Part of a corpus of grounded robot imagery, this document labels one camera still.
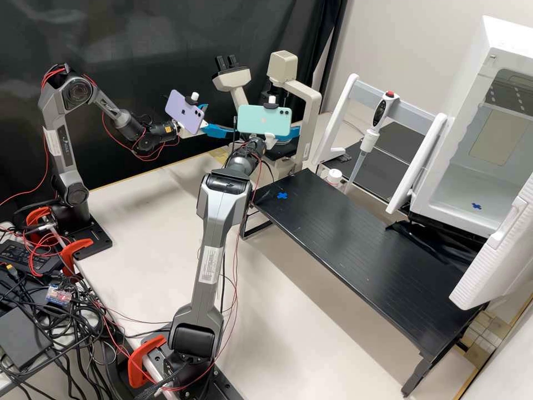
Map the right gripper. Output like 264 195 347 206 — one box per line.
223 124 301 149

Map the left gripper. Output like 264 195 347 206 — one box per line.
197 104 229 138

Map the cream microscope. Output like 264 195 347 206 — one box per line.
211 49 324 176

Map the black platform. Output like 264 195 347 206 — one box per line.
318 139 421 205
240 168 486 397
374 119 437 167

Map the pipette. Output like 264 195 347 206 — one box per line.
343 89 400 194

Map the white pipette stand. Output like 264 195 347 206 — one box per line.
311 73 449 216

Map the red clamp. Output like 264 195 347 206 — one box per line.
127 335 167 388
60 238 95 277
26 207 56 247

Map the white incubator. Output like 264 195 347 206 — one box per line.
410 14 533 238

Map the black power adapter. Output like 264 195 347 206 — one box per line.
0 239 55 277

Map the small circuit board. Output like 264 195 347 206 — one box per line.
44 283 77 305

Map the incubator door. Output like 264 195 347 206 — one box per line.
449 173 533 311

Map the black box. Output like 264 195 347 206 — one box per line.
0 306 54 372

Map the right wrist camera phone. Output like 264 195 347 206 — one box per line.
236 94 294 138

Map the wrist camera phone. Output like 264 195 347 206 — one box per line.
236 94 294 138
164 88 210 137

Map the left wrist camera phone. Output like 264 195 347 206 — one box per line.
164 88 210 137

